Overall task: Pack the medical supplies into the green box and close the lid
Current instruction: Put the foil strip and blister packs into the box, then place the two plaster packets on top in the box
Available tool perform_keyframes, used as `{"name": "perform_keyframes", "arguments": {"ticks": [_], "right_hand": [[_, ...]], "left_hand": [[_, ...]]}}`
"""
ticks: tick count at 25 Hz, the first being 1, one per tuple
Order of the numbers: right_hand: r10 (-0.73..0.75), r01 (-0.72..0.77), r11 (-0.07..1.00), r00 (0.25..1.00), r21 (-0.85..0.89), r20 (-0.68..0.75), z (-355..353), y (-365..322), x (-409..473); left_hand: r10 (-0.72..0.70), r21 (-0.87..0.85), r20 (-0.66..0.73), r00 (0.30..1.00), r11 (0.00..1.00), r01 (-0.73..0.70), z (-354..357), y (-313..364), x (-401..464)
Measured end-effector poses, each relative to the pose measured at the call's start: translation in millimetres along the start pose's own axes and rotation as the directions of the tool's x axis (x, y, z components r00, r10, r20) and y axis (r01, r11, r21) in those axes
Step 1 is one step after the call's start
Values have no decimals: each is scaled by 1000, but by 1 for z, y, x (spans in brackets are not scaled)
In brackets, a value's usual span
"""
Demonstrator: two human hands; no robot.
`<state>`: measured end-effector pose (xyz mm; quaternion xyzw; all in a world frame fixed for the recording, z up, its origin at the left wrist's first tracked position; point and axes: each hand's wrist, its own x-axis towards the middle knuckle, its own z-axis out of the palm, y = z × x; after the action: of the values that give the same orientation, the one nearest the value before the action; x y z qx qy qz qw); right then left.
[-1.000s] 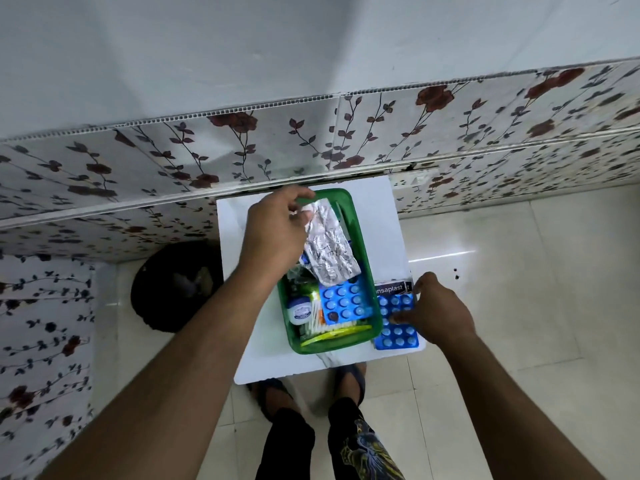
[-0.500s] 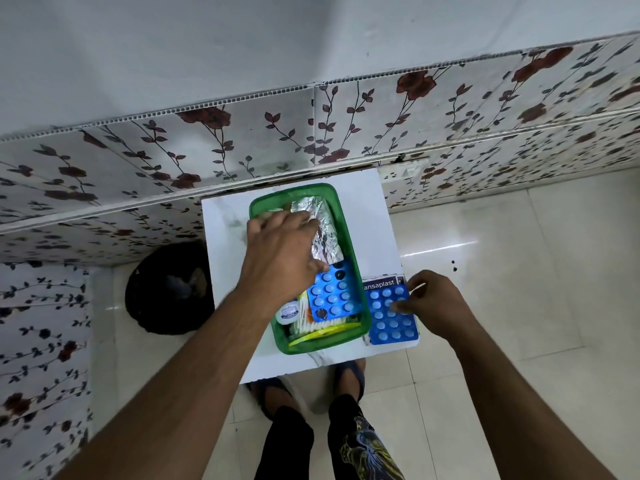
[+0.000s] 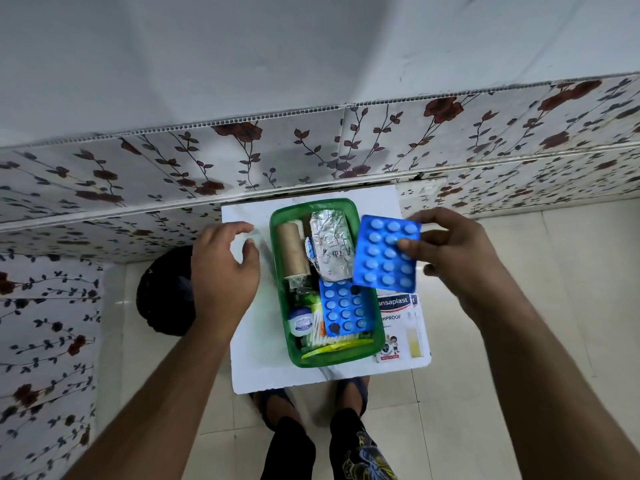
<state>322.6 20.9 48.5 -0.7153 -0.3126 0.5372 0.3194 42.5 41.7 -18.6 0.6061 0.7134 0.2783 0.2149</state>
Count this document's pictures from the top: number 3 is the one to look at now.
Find person's right hand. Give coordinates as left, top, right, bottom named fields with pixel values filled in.
left=397, top=208, right=522, bottom=331

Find person's left hand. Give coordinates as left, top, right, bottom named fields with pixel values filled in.
left=190, top=221, right=261, bottom=341

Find blue tablet blister pack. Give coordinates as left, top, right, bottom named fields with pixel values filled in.
left=319, top=278, right=374, bottom=338
left=353, top=215, right=422, bottom=294

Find person's right forearm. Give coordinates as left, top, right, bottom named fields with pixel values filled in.
left=470, top=299, right=640, bottom=480

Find person's left forearm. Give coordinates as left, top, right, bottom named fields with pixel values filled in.
left=64, top=319, right=247, bottom=480

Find brown bandage roll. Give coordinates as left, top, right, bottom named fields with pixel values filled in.
left=276, top=220, right=312, bottom=291

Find green plastic basket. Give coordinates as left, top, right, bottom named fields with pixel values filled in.
left=269, top=198, right=387, bottom=369

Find small jar with blue lid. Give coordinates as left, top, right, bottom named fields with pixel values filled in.
left=289, top=307, right=316, bottom=338

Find silver foil tablet strip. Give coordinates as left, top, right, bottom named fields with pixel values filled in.
left=309, top=209, right=357, bottom=283

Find white adhesive plaster box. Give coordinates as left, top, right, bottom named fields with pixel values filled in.
left=375, top=293, right=425, bottom=364

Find black round basket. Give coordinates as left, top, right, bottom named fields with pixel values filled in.
left=136, top=245, right=196, bottom=338

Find pack of cotton swabs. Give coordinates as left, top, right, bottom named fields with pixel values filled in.
left=300, top=302, right=352, bottom=351

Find yellow packet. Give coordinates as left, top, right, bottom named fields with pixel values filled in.
left=301, top=338, right=375, bottom=360

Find dark blue sandal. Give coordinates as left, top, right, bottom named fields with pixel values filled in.
left=249, top=387, right=297, bottom=431
left=334, top=376, right=371, bottom=416

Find black printed pants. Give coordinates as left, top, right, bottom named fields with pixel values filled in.
left=260, top=408, right=401, bottom=480

